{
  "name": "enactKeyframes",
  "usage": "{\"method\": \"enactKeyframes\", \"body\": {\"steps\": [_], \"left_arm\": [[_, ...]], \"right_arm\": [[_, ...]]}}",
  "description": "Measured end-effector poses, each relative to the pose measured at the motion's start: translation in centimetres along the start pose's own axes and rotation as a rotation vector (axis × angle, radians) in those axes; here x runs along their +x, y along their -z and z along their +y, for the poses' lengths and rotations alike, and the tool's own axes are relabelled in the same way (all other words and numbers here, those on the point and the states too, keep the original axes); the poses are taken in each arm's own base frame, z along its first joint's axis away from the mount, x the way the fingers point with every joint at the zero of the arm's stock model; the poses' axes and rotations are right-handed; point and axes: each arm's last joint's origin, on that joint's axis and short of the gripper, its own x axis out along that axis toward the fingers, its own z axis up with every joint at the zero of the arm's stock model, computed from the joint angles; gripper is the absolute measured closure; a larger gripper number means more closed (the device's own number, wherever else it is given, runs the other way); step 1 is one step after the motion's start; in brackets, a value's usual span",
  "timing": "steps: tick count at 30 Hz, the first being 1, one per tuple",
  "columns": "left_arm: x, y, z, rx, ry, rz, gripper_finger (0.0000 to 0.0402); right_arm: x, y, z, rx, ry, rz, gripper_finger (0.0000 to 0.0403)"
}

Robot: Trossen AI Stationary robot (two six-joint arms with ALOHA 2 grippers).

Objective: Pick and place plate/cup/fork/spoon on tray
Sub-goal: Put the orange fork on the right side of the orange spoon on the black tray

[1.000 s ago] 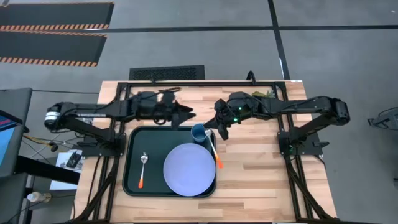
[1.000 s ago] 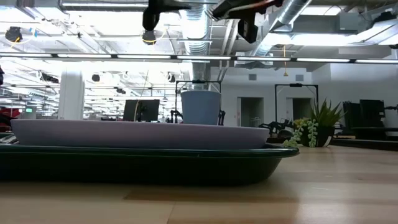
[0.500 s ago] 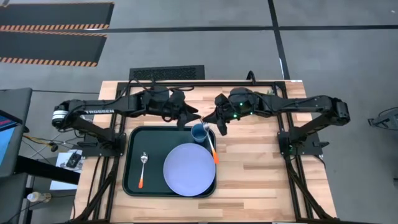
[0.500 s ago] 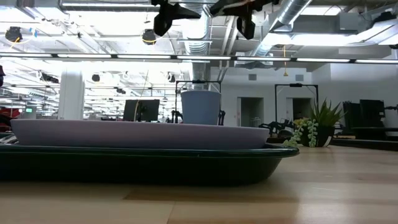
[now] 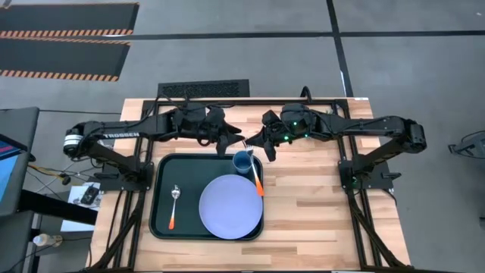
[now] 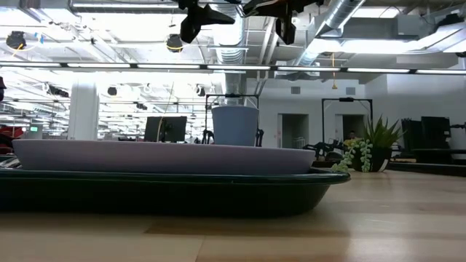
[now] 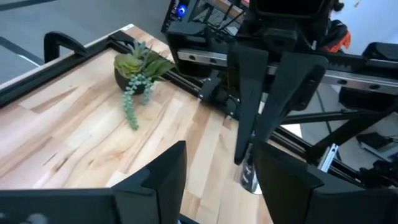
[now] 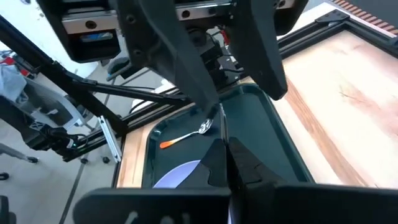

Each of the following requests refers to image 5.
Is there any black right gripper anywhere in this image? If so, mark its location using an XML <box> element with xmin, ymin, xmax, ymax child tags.
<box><xmin>246</xmin><ymin>109</ymin><xmax>291</xmax><ymax>163</ymax></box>

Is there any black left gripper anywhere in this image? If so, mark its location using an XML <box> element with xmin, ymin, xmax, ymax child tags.
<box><xmin>199</xmin><ymin>107</ymin><xmax>246</xmax><ymax>157</ymax></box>

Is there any blue plastic cup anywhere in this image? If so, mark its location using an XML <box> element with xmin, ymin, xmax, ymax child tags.
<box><xmin>232</xmin><ymin>149</ymin><xmax>253</xmax><ymax>176</ymax></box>

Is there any metal fork orange handle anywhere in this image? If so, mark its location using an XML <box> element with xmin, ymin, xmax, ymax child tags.
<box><xmin>242</xmin><ymin>140</ymin><xmax>266</xmax><ymax>198</ymax></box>

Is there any lavender plastic plate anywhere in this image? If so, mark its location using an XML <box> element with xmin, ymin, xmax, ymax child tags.
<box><xmin>198</xmin><ymin>174</ymin><xmax>264</xmax><ymax>241</ymax></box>

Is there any metal spoon orange handle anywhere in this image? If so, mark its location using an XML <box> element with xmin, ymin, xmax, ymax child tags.
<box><xmin>167</xmin><ymin>184</ymin><xmax>183</xmax><ymax>231</ymax></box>

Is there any dark green plastic tray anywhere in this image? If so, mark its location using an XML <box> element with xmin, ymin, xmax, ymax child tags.
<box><xmin>149</xmin><ymin>152</ymin><xmax>265</xmax><ymax>242</ymax></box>

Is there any black floor vent grate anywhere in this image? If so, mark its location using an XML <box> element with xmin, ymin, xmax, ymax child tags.
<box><xmin>157</xmin><ymin>79</ymin><xmax>252</xmax><ymax>99</ymax></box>

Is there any small black device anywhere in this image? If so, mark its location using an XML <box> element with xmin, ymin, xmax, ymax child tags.
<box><xmin>80</xmin><ymin>184</ymin><xmax>101</xmax><ymax>206</ymax></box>

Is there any white paper sheet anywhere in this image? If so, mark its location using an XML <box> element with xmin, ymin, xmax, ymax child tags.
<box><xmin>60</xmin><ymin>181</ymin><xmax>102</xmax><ymax>233</ymax></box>

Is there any black hazard-striped floor mat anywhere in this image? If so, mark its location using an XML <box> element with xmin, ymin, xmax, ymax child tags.
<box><xmin>0</xmin><ymin>37</ymin><xmax>132</xmax><ymax>83</ymax></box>
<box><xmin>0</xmin><ymin>2</ymin><xmax>140</xmax><ymax>39</ymax></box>

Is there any clear plastic water bottle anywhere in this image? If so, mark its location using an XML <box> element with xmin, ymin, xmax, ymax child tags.
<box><xmin>32</xmin><ymin>233</ymin><xmax>64</xmax><ymax>248</ymax></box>

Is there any blue-screen monitor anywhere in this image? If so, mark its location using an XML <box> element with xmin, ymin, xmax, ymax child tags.
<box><xmin>0</xmin><ymin>133</ymin><xmax>30</xmax><ymax>218</ymax></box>

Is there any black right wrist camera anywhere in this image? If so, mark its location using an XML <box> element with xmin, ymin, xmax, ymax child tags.
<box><xmin>280</xmin><ymin>102</ymin><xmax>317</xmax><ymax>138</ymax></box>

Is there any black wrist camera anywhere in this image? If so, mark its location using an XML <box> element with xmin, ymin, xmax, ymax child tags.
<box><xmin>174</xmin><ymin>103</ymin><xmax>208</xmax><ymax>134</ymax></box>
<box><xmin>280</xmin><ymin>102</ymin><xmax>317</xmax><ymax>138</ymax></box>

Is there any black aluminium table frame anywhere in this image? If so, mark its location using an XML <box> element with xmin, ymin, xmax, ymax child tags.
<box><xmin>86</xmin><ymin>97</ymin><xmax>415</xmax><ymax>273</ymax></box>

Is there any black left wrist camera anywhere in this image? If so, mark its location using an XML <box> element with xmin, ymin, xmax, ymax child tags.
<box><xmin>174</xmin><ymin>103</ymin><xmax>208</xmax><ymax>134</ymax></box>

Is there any yellow cable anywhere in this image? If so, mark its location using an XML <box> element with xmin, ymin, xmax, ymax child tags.
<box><xmin>27</xmin><ymin>162</ymin><xmax>66</xmax><ymax>180</ymax></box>

